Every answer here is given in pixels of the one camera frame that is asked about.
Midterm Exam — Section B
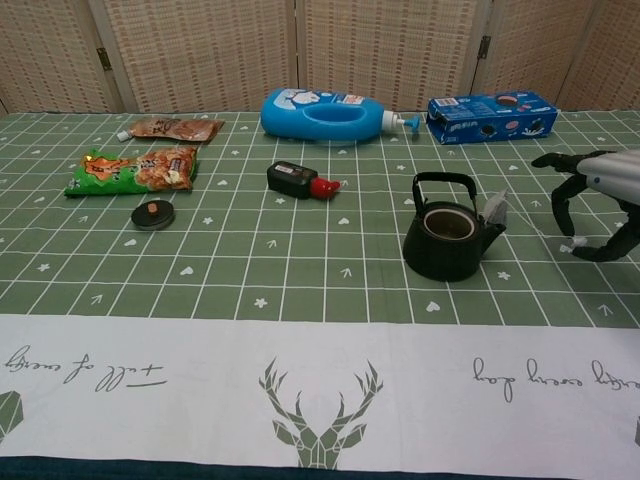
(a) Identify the green grid deer tablecloth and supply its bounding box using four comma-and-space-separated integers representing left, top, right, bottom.
0, 109, 640, 476

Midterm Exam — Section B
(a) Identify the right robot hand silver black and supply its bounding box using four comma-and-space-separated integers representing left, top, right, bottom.
531, 148, 640, 263

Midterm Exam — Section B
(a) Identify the tea bag with string tag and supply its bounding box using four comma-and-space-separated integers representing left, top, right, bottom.
477, 190, 587, 255

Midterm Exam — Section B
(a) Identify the black teapot lid brown knob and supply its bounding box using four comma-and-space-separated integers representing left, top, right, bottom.
130, 201, 177, 232

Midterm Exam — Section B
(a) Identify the black bottle with red cap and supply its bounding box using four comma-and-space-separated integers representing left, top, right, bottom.
266, 160, 342, 202

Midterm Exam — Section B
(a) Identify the blue cookie box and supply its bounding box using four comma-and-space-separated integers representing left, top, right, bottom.
426, 91, 559, 145

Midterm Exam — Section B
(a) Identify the green orange snack bag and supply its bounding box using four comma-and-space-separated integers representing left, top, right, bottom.
63, 144, 200, 197

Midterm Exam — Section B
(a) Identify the black cast iron teapot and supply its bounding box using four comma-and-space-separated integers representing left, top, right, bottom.
402, 171, 507, 283

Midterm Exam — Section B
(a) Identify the brown sauce spout pouch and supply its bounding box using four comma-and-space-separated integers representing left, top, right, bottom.
116, 115, 226, 145

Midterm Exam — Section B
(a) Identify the blue detergent pump bottle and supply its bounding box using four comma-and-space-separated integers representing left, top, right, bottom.
260, 87, 423, 148

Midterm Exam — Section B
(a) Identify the woven folding screen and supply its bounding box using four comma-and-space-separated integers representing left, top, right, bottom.
0, 0, 640, 115

